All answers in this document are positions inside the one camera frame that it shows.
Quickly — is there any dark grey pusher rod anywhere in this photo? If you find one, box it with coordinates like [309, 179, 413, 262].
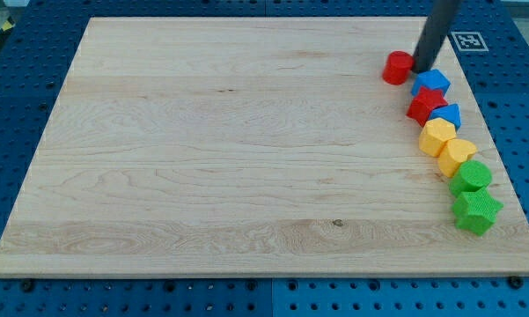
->
[412, 0, 462, 74]

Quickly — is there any blue triangle block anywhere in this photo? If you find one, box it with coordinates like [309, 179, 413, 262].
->
[429, 104, 462, 130]

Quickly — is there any white fiducial marker tag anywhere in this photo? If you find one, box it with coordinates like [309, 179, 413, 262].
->
[452, 31, 489, 52]

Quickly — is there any yellow hexagon block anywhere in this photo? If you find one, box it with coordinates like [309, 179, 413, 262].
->
[418, 118, 457, 157]

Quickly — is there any red cylinder block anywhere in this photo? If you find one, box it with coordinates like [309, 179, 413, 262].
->
[382, 51, 415, 85]

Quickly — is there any yellow heart block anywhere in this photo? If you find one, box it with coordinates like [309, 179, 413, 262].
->
[437, 138, 478, 178]

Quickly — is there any light wooden board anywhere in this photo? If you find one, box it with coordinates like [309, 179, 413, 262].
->
[0, 17, 529, 279]

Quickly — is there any red star block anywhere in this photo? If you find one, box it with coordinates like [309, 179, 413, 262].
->
[407, 86, 448, 127]

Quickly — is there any green cylinder block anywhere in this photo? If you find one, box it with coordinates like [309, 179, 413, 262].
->
[448, 160, 492, 196]

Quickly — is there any green star block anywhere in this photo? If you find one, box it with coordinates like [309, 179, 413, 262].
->
[452, 188, 504, 236]

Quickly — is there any blue cube block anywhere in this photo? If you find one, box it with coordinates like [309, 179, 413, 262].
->
[411, 69, 451, 96]

